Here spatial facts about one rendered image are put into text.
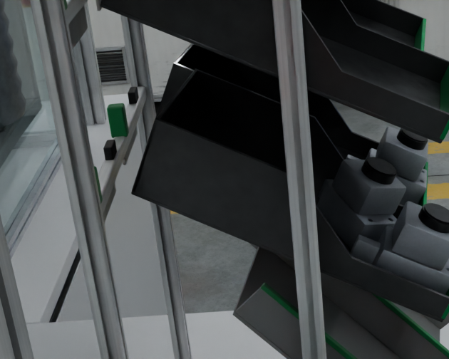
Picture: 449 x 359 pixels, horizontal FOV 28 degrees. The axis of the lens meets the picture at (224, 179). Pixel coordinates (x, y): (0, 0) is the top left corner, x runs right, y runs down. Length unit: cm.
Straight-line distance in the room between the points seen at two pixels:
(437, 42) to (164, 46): 139
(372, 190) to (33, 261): 98
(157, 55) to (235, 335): 348
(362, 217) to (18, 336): 52
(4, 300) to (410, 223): 49
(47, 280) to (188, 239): 193
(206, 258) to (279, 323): 254
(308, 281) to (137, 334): 68
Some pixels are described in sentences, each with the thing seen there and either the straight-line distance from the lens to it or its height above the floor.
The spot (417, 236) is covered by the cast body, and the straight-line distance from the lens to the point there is 75.
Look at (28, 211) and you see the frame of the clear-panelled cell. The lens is 179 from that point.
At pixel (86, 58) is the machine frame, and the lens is 220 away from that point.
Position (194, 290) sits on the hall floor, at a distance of 314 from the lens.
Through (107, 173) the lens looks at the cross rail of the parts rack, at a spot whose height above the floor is 131.
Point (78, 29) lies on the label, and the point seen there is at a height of 143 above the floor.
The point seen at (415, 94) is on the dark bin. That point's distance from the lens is 76.
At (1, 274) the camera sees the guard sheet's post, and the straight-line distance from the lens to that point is 29.
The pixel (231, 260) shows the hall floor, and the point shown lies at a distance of 329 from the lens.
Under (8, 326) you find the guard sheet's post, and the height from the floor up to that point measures 146.
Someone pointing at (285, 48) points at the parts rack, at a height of 143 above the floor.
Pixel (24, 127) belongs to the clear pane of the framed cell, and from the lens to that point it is 185.
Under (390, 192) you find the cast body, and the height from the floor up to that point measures 127.
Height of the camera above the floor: 162
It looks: 24 degrees down
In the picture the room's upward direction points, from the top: 7 degrees counter-clockwise
